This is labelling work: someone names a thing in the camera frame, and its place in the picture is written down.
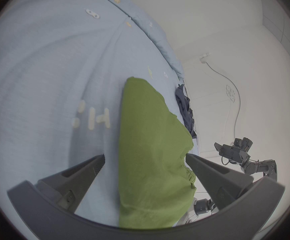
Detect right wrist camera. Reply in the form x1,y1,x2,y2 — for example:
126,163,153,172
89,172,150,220
233,138,253,151

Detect pale blue quilt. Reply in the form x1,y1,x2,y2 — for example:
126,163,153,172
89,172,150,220
87,0,185,79

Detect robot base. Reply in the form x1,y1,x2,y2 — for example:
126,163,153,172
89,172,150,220
176,196,198,226

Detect bed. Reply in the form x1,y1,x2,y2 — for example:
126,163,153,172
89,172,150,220
0,0,241,228

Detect green shorts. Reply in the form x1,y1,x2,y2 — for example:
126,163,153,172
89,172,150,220
118,77,197,229

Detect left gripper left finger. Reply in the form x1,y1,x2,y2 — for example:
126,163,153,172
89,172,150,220
37,153,106,212

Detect dark blue printed T-shirt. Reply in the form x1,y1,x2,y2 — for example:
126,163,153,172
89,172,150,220
175,84,198,139

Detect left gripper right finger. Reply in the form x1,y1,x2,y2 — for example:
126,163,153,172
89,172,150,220
185,153,254,210

